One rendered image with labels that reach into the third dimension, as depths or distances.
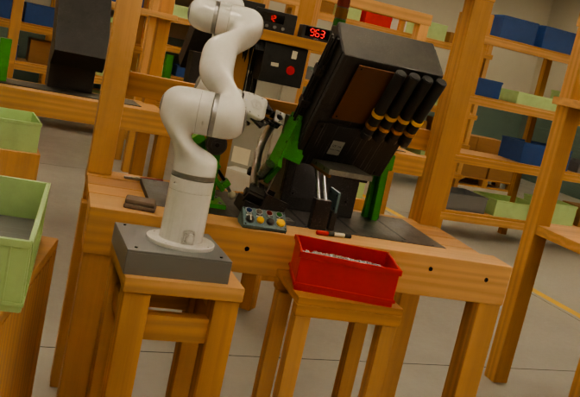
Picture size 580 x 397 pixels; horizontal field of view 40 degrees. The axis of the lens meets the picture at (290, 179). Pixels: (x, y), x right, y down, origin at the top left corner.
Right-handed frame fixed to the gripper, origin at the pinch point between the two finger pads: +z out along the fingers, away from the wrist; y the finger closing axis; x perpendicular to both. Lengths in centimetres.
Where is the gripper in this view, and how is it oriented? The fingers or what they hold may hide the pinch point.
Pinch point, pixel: (274, 119)
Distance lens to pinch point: 288.3
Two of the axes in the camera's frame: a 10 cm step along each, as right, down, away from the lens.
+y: 1.4, -7.9, 6.0
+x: -5.0, 4.6, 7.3
